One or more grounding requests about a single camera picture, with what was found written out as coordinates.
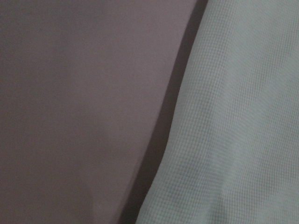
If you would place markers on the olive green long-sleeve shirt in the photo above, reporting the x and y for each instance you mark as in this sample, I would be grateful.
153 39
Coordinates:
232 155

